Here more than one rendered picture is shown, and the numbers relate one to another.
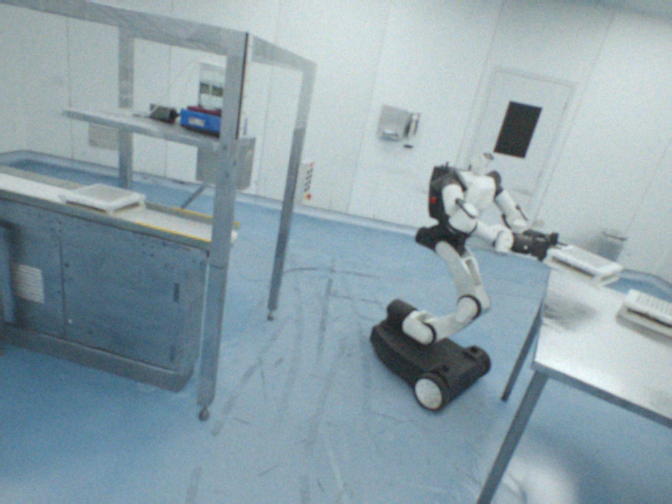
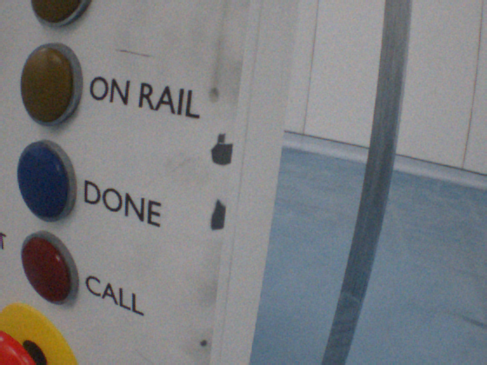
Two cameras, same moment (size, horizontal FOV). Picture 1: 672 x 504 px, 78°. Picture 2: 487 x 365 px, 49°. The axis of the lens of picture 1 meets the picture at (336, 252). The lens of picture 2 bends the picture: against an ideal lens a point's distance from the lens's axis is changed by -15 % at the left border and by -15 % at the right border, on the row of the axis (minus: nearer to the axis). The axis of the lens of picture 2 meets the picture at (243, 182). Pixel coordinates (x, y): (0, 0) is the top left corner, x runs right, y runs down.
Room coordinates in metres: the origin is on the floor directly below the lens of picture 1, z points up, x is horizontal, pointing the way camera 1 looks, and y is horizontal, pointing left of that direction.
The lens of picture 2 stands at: (2.64, 0.09, 1.05)
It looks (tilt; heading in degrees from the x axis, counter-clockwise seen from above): 19 degrees down; 106
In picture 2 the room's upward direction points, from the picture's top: 7 degrees clockwise
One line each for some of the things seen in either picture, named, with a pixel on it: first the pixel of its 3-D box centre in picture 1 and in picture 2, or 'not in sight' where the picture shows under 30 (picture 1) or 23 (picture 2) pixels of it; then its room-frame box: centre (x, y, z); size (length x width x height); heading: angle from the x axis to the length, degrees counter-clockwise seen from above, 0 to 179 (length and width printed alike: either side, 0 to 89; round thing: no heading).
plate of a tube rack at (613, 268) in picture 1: (585, 259); not in sight; (1.83, -1.12, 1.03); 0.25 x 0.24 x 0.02; 131
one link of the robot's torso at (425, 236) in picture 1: (440, 238); not in sight; (2.32, -0.59, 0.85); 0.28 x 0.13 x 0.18; 49
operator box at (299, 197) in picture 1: (303, 181); (67, 160); (2.51, 0.28, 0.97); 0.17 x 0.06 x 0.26; 174
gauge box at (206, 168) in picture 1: (225, 162); not in sight; (1.80, 0.56, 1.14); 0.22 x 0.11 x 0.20; 84
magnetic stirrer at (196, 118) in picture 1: (215, 121); not in sight; (1.72, 0.59, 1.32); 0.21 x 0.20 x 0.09; 174
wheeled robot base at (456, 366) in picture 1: (425, 341); not in sight; (2.25, -0.66, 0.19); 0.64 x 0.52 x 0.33; 49
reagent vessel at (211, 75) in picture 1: (218, 84); not in sight; (1.71, 0.59, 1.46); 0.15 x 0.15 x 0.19
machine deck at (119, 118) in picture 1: (167, 128); not in sight; (1.69, 0.77, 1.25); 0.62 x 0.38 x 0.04; 84
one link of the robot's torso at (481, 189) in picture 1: (458, 196); not in sight; (2.30, -0.61, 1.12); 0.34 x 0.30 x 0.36; 139
